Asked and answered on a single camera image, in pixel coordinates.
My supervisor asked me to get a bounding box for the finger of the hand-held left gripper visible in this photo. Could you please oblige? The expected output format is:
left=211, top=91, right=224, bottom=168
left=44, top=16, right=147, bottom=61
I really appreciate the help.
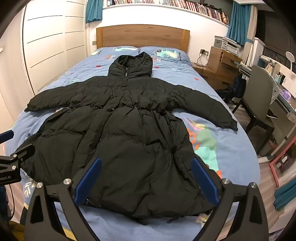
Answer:
left=0, top=130, right=14, bottom=144
left=10, top=144, right=36, bottom=164

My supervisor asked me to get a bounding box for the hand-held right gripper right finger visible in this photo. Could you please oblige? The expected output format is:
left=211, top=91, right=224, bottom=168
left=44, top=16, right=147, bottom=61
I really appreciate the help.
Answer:
left=191, top=157, right=270, bottom=241

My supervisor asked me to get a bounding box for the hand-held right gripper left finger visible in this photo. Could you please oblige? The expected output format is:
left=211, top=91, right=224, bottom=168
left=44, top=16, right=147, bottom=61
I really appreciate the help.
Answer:
left=23, top=157, right=102, bottom=241

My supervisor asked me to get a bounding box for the black puffer coat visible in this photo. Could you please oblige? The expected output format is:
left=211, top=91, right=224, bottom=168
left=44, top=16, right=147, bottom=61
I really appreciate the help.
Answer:
left=24, top=51, right=239, bottom=226

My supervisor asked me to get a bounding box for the bed with blue cover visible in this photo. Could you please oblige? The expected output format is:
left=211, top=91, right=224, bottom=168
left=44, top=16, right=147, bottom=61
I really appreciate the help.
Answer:
left=5, top=46, right=261, bottom=241

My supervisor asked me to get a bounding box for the teal cloth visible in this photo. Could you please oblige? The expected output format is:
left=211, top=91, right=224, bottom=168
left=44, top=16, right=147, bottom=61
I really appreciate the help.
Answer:
left=274, top=183, right=296, bottom=212

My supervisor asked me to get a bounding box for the dark bag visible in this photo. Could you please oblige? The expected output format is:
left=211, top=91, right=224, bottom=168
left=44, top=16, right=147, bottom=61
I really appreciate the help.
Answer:
left=216, top=75, right=247, bottom=104

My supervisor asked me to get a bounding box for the white wardrobe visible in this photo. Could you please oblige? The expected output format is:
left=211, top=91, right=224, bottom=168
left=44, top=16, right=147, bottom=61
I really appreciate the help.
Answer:
left=0, top=0, right=98, bottom=112

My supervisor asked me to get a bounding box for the white desk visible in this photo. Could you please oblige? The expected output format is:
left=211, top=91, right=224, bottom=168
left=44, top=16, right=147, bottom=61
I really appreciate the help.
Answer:
left=234, top=55, right=296, bottom=159

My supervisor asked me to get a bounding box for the grey chair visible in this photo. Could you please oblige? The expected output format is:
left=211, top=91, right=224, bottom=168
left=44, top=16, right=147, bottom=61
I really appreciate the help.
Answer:
left=232, top=65, right=278, bottom=140

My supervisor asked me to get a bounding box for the wooden nightstand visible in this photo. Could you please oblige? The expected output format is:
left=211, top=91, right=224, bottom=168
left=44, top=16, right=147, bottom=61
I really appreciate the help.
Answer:
left=192, top=46, right=243, bottom=91

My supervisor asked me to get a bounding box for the blue printed pillow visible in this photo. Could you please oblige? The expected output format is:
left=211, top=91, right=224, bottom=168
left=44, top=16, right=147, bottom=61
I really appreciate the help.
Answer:
left=89, top=46, right=139, bottom=57
left=139, top=46, right=193, bottom=64

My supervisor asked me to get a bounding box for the white printer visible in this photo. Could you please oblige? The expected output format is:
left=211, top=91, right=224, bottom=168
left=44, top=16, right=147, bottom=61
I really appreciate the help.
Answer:
left=214, top=35, right=241, bottom=55

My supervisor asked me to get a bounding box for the beige curtain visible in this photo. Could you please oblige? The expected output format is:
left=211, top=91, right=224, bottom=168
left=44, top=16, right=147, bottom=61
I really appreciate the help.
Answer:
left=245, top=5, right=259, bottom=68

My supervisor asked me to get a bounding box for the round white lamp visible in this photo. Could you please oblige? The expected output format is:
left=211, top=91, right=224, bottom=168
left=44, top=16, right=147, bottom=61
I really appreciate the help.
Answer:
left=285, top=51, right=296, bottom=70

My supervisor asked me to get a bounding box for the short teal curtain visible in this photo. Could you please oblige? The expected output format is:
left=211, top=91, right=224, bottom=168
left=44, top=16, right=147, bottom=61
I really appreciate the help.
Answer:
left=85, top=0, right=103, bottom=23

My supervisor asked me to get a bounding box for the wooden headboard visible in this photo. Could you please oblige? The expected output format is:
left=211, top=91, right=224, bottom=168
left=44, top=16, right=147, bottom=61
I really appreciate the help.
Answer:
left=96, top=24, right=190, bottom=56

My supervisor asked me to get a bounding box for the long teal curtain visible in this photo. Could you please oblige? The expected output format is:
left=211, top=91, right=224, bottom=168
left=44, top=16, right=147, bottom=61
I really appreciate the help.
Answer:
left=225, top=1, right=252, bottom=46

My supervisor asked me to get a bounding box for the row of books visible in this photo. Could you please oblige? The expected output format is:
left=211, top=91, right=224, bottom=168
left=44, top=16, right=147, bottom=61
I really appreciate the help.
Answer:
left=103, top=0, right=231, bottom=25

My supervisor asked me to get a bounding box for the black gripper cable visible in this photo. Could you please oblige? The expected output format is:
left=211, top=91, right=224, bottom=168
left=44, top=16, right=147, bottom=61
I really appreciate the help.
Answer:
left=9, top=184, right=17, bottom=217

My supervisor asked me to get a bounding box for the red frame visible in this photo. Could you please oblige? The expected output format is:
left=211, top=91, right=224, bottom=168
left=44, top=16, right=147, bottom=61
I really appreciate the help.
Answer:
left=269, top=148, right=296, bottom=186

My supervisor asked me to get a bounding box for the black charger cable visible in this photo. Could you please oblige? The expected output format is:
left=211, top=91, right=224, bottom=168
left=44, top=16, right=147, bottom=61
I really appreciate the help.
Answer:
left=196, top=52, right=207, bottom=68

